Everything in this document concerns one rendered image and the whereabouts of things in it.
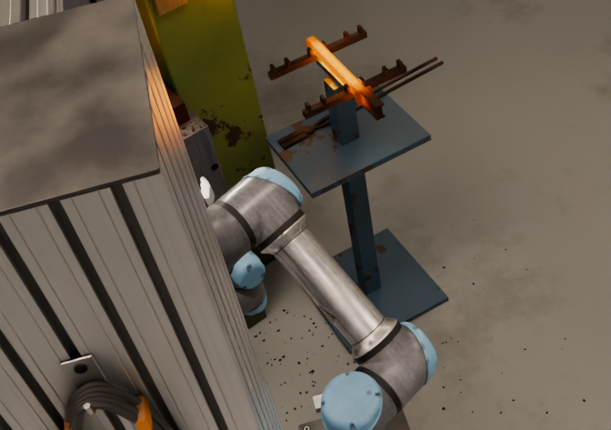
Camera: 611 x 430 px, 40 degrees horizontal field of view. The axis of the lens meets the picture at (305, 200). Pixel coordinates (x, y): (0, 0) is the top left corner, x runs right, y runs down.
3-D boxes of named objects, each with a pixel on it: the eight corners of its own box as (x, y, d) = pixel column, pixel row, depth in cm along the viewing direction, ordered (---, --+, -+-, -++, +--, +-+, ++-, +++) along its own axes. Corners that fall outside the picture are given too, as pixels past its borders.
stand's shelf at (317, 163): (431, 140, 248) (430, 135, 247) (312, 198, 239) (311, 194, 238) (377, 89, 268) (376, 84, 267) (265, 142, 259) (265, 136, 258)
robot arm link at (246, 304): (220, 315, 203) (209, 287, 195) (253, 285, 208) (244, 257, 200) (243, 332, 199) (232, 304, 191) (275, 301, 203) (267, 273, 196)
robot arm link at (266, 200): (381, 418, 169) (202, 213, 169) (426, 367, 176) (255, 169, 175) (407, 415, 159) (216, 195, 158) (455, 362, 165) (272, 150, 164)
